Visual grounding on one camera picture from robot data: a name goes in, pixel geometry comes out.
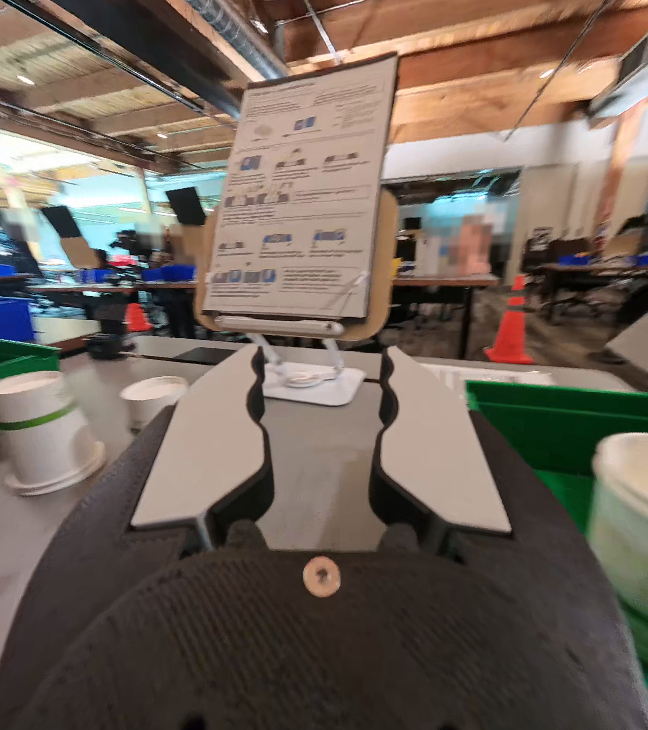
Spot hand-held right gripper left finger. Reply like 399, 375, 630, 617
130, 345, 274, 551

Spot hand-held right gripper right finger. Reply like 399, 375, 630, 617
369, 346, 514, 549

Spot grey desk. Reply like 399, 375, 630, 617
0, 335, 638, 648

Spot laminated paper sheet red label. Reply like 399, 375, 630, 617
421, 362, 555, 389

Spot wooden document stand white base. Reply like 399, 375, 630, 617
194, 52, 400, 407

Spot long wooden work table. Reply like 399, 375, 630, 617
392, 274, 501, 360

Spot printed instruction sheet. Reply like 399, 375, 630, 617
201, 54, 399, 319

